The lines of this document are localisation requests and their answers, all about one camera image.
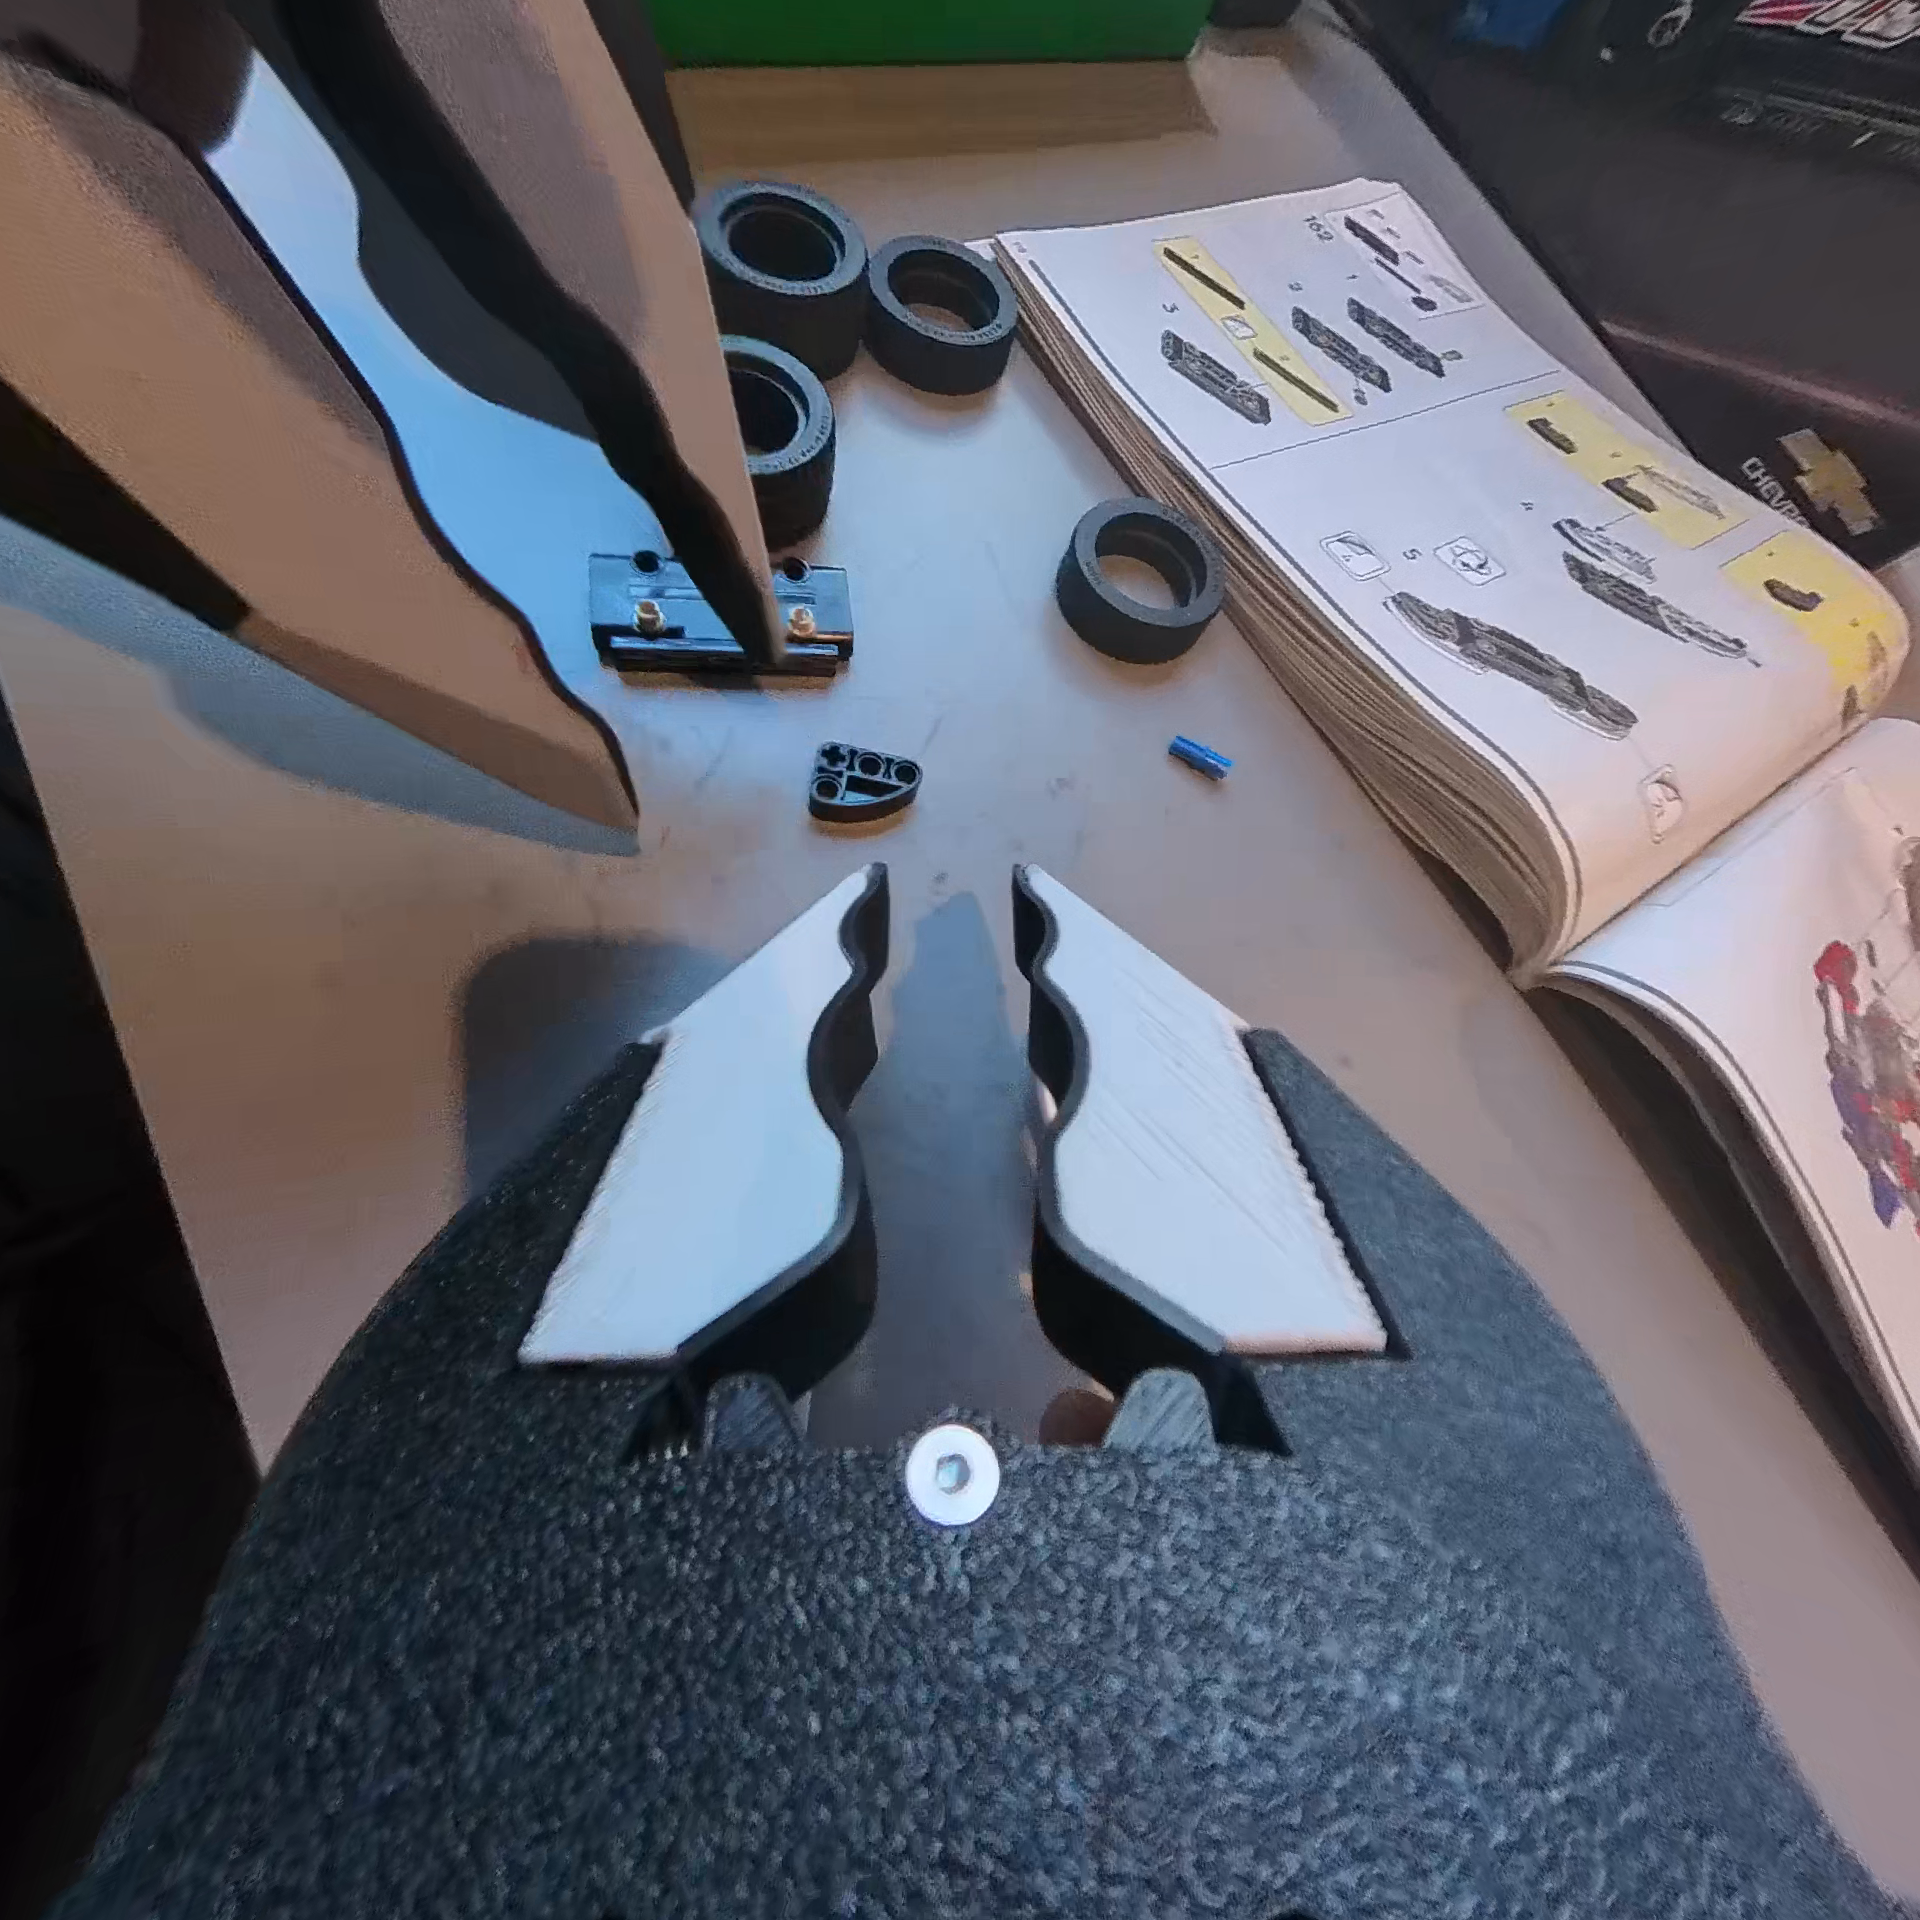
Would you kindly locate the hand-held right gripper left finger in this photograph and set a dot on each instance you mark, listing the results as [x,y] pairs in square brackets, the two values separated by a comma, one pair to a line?
[704,1201]

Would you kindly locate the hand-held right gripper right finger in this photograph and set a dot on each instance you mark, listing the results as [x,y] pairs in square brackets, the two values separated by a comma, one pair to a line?
[1184,1201]

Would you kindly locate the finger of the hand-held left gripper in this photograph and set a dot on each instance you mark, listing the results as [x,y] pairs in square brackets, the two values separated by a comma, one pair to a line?
[224,375]
[599,241]

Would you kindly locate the black toy tyre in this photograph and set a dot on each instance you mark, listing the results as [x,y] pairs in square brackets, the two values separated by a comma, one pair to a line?
[937,369]
[803,481]
[779,338]
[1141,629]

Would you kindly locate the black panel brick with pins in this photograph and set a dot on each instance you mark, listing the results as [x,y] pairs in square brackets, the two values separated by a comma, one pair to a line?
[660,586]

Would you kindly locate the green plastic bin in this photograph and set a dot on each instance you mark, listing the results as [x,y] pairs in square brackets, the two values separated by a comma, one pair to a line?
[930,30]

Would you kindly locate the small black curved brick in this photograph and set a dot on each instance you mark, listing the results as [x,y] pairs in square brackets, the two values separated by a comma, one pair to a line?
[868,808]

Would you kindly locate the blue connector pin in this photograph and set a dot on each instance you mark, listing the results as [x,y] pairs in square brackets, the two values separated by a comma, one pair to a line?
[1201,754]

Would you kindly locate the grey desk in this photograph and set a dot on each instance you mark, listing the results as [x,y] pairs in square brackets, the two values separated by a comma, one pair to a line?
[1319,931]

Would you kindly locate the person's clothed body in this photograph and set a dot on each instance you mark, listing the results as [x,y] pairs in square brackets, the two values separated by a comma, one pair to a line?
[90,1350]

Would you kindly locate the open instruction booklet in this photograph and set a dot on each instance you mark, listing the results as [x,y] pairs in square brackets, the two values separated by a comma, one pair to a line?
[1424,525]

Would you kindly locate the toy car set box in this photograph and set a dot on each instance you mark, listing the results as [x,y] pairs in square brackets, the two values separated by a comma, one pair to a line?
[1650,149]

